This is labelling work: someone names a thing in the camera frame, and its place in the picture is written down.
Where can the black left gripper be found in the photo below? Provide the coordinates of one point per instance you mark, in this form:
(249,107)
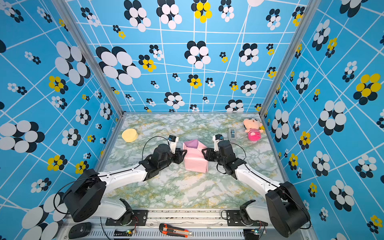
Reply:
(179,155)

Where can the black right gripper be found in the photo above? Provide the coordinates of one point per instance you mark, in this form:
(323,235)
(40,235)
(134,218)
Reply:
(210,154)

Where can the purple wrapping paper sheet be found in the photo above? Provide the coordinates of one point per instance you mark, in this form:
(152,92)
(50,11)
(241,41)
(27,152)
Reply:
(194,159)

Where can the small grey white device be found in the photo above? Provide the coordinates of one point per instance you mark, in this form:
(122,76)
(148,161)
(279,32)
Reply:
(232,135)

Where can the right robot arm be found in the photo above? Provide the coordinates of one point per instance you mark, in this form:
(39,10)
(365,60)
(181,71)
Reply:
(285,209)

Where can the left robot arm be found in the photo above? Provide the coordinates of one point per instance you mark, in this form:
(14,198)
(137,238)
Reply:
(86,197)

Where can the pink plush doll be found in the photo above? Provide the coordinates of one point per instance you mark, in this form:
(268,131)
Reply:
(254,129)

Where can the yellow round sponge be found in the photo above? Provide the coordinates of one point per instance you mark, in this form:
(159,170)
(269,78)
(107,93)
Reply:
(129,135)

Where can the orange black utility knife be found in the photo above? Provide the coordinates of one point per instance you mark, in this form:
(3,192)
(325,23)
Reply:
(169,230)

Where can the right small circuit board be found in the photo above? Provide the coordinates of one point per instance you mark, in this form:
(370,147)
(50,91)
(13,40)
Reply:
(252,234)

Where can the small circuit board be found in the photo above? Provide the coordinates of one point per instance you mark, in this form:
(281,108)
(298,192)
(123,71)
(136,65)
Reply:
(252,234)
(123,233)

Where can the left small circuit board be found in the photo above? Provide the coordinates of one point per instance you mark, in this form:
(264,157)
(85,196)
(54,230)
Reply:
(123,233)

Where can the black computer mouse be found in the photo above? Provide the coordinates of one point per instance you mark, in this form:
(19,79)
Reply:
(80,230)

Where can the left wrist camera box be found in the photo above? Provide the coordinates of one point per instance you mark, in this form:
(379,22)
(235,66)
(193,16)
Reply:
(173,141)

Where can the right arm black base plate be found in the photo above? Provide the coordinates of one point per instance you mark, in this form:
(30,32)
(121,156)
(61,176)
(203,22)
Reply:
(234,220)

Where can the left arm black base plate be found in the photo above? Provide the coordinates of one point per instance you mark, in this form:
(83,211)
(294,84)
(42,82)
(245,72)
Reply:
(141,216)

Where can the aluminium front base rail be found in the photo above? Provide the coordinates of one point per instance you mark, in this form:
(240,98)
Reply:
(205,224)

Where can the aluminium frame post left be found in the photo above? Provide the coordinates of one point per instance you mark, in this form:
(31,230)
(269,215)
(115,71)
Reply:
(78,37)

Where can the aluminium frame post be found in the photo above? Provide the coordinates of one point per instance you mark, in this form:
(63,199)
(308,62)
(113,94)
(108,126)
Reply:
(296,40)
(78,37)

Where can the aluminium frame post right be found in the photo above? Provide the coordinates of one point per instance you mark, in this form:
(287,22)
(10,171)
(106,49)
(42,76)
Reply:
(296,40)

